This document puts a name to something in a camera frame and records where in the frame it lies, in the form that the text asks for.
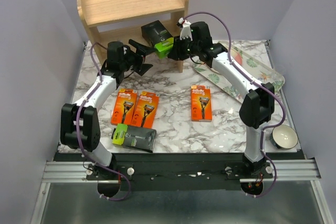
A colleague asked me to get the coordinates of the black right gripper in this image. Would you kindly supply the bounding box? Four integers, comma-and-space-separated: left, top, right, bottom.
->
167, 35, 200, 61

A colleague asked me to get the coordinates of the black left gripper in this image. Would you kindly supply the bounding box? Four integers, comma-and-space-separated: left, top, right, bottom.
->
120, 39, 156, 75

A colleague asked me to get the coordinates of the black green razor box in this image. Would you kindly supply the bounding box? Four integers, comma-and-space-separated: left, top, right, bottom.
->
141, 20, 174, 59
112, 124, 157, 153

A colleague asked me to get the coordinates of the orange razor box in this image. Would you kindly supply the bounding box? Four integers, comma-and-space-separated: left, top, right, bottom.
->
191, 85, 213, 122
111, 89, 138, 125
131, 91, 160, 129

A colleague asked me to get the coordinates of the light wooden two-tier shelf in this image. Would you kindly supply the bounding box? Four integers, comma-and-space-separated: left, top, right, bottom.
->
75, 0, 190, 73

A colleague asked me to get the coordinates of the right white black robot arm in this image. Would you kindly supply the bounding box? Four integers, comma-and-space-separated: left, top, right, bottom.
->
168, 18, 275, 178

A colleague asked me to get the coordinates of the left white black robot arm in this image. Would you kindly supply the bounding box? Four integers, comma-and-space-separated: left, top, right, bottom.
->
60, 39, 155, 179

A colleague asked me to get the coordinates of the pink cream round plate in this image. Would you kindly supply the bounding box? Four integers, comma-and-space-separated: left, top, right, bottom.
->
230, 49, 243, 66

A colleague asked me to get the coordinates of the clear floral tray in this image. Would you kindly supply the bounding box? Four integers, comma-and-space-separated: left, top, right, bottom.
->
193, 40, 285, 103

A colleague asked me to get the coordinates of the black green razor box front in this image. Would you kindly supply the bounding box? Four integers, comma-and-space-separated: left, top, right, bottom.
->
112, 124, 157, 153

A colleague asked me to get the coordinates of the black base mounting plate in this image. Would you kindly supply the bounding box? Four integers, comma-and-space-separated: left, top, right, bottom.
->
53, 152, 303, 201

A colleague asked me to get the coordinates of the white dark-rimmed bowl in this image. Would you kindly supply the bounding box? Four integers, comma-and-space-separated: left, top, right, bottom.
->
270, 125, 299, 150

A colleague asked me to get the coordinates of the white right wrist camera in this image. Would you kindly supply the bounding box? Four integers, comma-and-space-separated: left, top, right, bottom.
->
177, 17, 192, 40

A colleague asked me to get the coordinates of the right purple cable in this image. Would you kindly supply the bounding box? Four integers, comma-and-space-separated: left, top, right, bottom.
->
183, 11, 287, 198

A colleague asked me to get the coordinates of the purple cable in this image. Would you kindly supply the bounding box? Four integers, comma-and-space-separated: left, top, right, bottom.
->
183, 11, 287, 198
75, 41, 131, 201

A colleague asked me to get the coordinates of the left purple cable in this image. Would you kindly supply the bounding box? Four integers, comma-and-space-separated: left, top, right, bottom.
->
75, 41, 131, 201

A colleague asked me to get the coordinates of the aluminium rail frame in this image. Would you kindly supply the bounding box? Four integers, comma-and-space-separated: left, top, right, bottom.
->
33, 55, 332, 223

